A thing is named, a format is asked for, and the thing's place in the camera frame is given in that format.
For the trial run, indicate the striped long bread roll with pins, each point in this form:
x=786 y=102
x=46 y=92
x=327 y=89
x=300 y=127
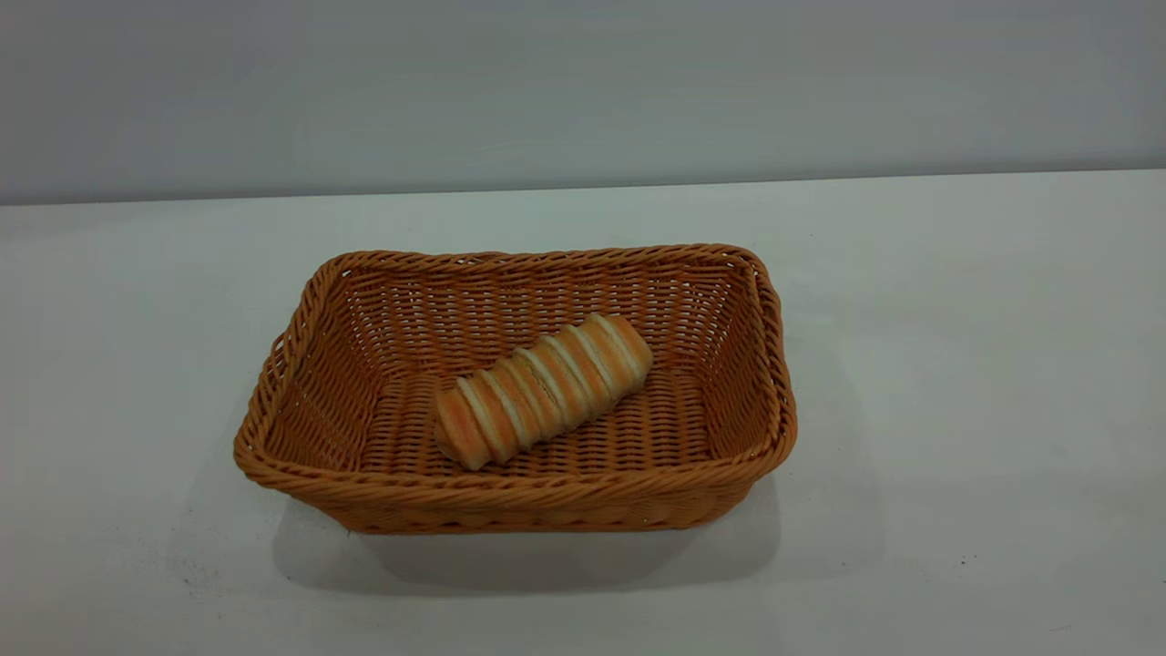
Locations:
x=542 y=390

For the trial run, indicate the orange woven wicker basket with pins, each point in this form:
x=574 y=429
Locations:
x=519 y=392

